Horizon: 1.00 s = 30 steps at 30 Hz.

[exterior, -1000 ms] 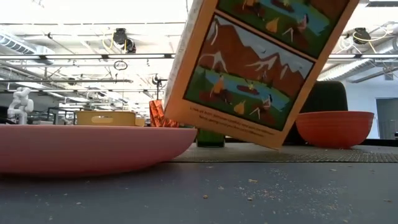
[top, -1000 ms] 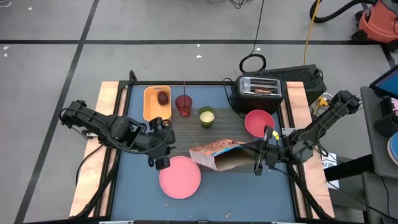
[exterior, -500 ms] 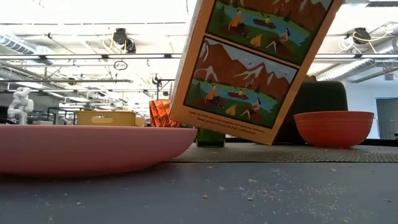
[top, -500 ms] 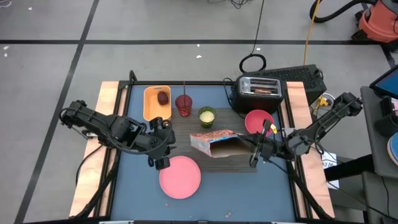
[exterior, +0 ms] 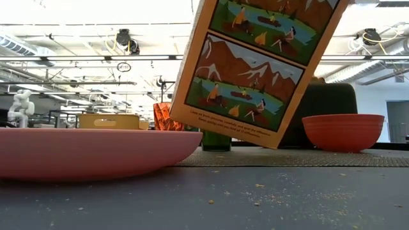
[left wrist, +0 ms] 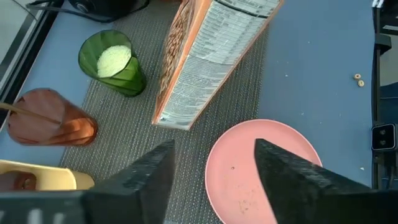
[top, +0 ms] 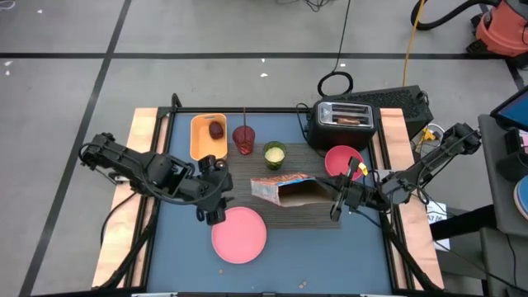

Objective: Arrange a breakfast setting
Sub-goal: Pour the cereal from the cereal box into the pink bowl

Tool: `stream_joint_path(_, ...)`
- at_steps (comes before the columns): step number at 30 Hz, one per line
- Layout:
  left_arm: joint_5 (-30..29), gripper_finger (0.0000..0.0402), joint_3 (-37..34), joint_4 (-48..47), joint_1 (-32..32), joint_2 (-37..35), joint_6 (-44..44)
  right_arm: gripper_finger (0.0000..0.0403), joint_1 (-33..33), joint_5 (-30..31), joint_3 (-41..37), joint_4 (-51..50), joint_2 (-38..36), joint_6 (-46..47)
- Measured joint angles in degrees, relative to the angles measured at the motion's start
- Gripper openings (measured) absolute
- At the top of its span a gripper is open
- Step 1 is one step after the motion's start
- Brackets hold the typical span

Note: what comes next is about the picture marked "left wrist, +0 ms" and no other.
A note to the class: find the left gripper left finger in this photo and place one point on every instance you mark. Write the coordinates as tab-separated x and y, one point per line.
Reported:
140	193

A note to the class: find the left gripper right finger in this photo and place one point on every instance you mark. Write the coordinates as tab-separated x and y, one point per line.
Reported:
295	193

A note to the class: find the pink plate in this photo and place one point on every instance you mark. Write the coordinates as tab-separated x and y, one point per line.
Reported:
230	174

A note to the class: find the red faceted cup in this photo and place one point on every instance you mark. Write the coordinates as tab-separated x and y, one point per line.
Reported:
71	127

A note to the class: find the dark brown round food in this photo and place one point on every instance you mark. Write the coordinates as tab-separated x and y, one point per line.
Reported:
15	182

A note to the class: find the orange cereal box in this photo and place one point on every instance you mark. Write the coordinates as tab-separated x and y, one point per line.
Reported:
211	56

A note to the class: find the grey woven placemat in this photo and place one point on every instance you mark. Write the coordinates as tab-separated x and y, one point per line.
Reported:
124	124

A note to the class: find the yellow plastic bin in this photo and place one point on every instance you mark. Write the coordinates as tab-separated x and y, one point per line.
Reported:
56	179

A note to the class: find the green faceted cup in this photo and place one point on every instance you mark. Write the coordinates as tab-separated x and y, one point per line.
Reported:
124	81

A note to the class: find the thin wooden stick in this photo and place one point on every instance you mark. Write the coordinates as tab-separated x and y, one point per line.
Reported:
25	111

